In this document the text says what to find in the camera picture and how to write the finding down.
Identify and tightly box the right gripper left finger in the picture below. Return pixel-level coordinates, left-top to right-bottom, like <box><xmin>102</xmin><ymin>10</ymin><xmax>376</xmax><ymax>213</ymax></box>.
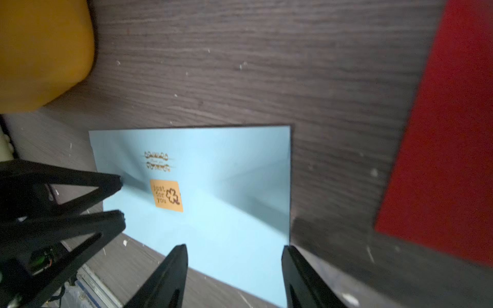
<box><xmin>125</xmin><ymin>244</ymin><xmax>188</xmax><ymax>308</ymax></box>

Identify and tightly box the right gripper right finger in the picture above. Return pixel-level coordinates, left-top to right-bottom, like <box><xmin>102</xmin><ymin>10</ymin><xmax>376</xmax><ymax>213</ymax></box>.
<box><xmin>281</xmin><ymin>245</ymin><xmax>347</xmax><ymax>308</ymax></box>

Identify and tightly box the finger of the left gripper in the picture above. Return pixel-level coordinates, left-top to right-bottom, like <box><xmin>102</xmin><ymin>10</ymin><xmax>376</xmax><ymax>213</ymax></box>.
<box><xmin>1</xmin><ymin>159</ymin><xmax>123</xmax><ymax>219</ymax></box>
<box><xmin>1</xmin><ymin>210</ymin><xmax>125</xmax><ymax>307</ymax></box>

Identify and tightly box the light blue envelope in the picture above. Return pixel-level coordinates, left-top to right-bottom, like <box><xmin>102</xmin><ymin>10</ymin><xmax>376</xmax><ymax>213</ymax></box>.
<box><xmin>89</xmin><ymin>126</ymin><xmax>291</xmax><ymax>307</ymax></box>

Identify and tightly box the yellow plastic storage box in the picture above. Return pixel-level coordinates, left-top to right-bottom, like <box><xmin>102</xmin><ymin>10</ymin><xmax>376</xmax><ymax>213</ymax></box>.
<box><xmin>1</xmin><ymin>1</ymin><xmax>95</xmax><ymax>114</ymax></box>

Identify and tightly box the red envelope right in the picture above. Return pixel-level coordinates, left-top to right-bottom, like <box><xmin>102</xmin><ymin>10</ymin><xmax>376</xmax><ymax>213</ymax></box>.
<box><xmin>374</xmin><ymin>1</ymin><xmax>492</xmax><ymax>266</ymax></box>

